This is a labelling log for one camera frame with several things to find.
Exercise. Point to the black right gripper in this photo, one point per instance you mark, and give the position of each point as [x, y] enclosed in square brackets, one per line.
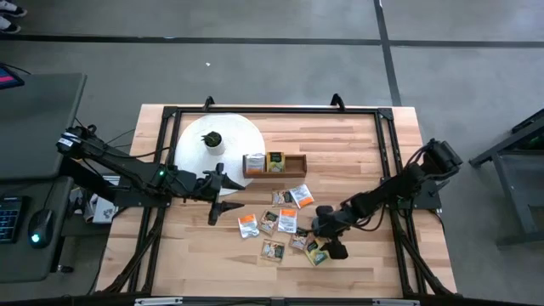
[327, 223]

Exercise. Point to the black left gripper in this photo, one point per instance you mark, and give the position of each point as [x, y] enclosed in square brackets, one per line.
[208, 187]

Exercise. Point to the white orange tea packet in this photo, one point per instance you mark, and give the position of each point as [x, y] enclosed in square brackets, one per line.
[255, 156]
[287, 220]
[248, 225]
[302, 196]
[255, 166]

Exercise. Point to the yellow green tea packet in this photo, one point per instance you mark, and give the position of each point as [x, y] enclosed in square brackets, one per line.
[275, 161]
[315, 257]

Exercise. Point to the brown wooden compartment tray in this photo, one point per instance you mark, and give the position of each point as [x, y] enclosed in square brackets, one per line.
[295, 166]

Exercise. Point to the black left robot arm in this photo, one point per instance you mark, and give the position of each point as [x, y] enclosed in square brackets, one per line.
[127, 163]

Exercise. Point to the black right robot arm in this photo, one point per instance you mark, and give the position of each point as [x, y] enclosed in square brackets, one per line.
[395, 187]

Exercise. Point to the white plant pot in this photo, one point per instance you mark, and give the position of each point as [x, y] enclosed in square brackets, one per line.
[216, 149]

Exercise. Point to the white round mat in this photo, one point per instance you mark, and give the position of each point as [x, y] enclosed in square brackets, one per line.
[238, 136]

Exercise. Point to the small green succulent plant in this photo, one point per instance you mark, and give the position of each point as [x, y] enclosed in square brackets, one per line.
[211, 137]

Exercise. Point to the silver green front packet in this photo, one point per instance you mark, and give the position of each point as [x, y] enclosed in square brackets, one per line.
[272, 250]

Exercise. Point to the white paper box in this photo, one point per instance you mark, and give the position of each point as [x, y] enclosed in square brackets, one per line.
[104, 211]

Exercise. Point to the black metal cart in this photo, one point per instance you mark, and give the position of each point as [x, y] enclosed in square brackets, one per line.
[510, 170]

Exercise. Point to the black computer mouse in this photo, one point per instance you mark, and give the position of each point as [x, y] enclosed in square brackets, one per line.
[41, 227]

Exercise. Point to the grey side table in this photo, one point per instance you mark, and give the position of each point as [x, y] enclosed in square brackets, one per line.
[38, 123]

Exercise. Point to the grey computer desk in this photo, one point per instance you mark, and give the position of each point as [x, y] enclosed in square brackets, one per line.
[30, 259]

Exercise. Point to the black keyboard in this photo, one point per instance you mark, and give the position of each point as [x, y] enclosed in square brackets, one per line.
[9, 219]

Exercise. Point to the tablet with pink screen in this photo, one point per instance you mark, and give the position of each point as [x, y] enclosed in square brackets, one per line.
[8, 79]

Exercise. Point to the person's foot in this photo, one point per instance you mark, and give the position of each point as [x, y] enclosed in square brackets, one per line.
[13, 9]
[8, 26]

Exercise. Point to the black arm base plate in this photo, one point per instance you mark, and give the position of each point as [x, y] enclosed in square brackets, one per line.
[425, 199]
[140, 200]

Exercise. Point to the black frame bracket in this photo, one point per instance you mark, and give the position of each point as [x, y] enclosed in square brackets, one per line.
[338, 101]
[208, 102]

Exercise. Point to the silver metal bracket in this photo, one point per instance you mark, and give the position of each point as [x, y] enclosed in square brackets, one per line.
[395, 302]
[158, 302]

